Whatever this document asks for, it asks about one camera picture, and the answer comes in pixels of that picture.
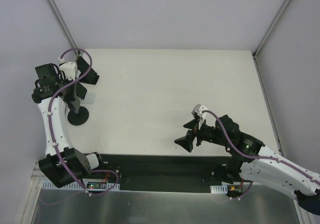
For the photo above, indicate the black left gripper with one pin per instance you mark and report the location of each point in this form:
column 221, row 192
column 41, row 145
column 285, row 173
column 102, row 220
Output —
column 81, row 77

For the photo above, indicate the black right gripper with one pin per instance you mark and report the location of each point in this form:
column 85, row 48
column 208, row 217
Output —
column 196, row 133

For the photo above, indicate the smartphone with blue edge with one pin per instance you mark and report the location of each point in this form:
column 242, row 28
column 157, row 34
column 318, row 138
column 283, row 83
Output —
column 73, row 99

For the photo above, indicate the white folding phone stand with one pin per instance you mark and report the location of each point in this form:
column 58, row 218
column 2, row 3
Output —
column 90, row 98

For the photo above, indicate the black round-base clamp stand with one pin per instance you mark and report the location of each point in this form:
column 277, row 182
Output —
column 77, row 119

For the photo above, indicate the black smartphone with teal edge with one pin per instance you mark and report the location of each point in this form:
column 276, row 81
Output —
column 81, row 91

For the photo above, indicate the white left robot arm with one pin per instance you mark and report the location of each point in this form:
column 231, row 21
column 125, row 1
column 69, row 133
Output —
column 58, row 96

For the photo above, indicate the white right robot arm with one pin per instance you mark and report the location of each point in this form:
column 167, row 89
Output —
column 252, row 160

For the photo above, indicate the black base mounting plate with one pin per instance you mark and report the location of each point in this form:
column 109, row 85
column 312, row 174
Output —
column 159, row 173

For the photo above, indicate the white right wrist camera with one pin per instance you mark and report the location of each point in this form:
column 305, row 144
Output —
column 199, row 113

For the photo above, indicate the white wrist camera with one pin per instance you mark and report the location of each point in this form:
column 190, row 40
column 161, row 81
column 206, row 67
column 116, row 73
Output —
column 199, row 113
column 69, row 68

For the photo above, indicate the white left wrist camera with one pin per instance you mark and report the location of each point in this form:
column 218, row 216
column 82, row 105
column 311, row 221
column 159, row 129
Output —
column 69, row 68

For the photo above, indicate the white slotted cable duct right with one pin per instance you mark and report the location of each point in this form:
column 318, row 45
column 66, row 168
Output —
column 219, row 189

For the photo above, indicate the white slotted cable duct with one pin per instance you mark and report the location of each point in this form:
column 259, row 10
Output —
column 74, row 186
column 219, row 189

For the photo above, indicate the aluminium frame rail left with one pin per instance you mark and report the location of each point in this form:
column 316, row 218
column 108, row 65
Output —
column 61, row 23

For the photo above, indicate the aluminium frame rail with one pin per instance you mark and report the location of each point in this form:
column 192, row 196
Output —
column 61, row 23
column 272, row 27

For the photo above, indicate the white slotted cable duct left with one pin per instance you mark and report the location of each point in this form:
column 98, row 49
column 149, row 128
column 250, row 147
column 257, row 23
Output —
column 74, row 186

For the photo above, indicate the aluminium frame rail right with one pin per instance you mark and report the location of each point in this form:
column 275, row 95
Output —
column 272, row 27

